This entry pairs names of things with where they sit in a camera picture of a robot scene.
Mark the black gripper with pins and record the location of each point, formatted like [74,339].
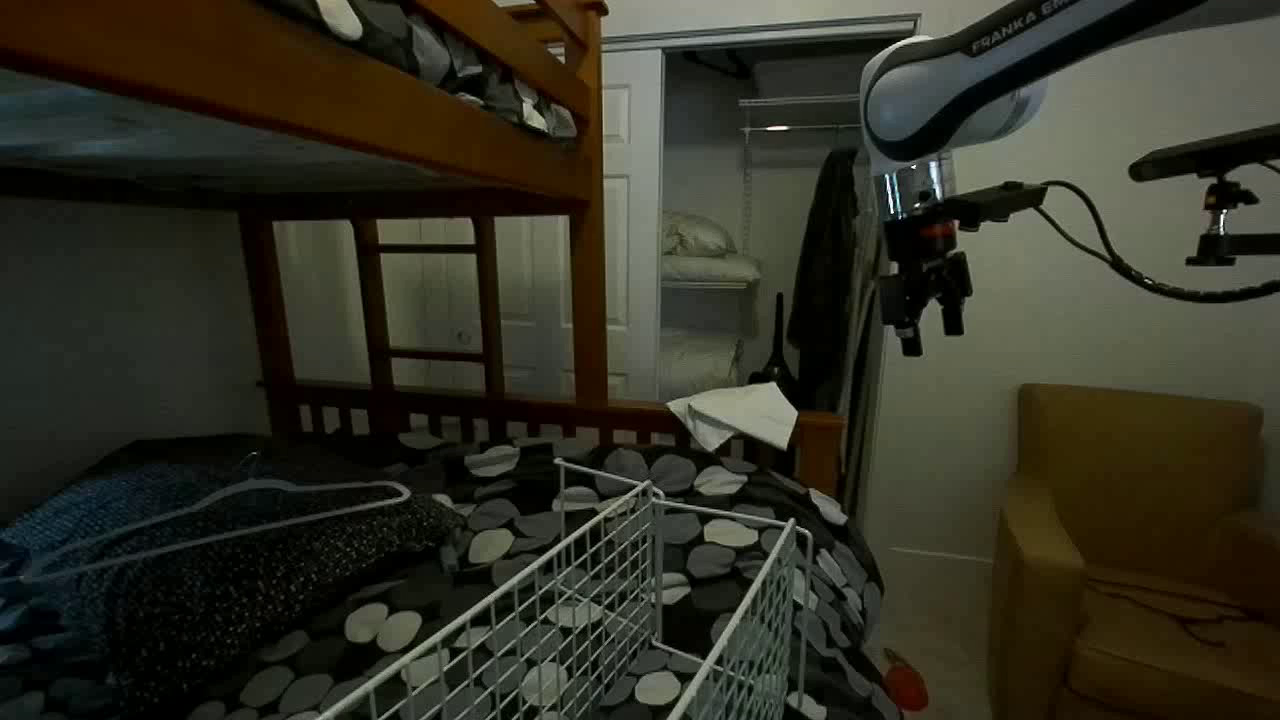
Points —
[921,262]

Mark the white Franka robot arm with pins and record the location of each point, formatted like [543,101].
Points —
[963,83]

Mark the dark hanging coat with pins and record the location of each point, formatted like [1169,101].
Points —
[825,266]

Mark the white cloth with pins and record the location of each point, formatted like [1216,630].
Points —
[744,415]

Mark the white folded closet bedding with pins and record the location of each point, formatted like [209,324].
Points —
[702,255]

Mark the mustard yellow armchair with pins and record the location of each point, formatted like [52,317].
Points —
[1132,480]

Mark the white closet shelf rod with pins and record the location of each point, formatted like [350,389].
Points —
[803,101]

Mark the white closet door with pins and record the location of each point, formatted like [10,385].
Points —
[635,201]

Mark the red round object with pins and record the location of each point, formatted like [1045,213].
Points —
[904,688]

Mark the dark bedspread with oval dots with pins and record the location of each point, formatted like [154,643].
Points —
[506,514]

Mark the patterned upper bunk bedding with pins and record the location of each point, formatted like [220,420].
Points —
[466,66]

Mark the dark speckled pillow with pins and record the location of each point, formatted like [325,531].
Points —
[240,584]

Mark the blue blanket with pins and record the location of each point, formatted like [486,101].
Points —
[83,520]

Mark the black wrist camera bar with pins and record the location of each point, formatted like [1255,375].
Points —
[992,201]

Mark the black camera on stand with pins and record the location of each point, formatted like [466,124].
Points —
[1206,154]

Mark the wooden bunk bed frame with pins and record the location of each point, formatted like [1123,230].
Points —
[402,133]

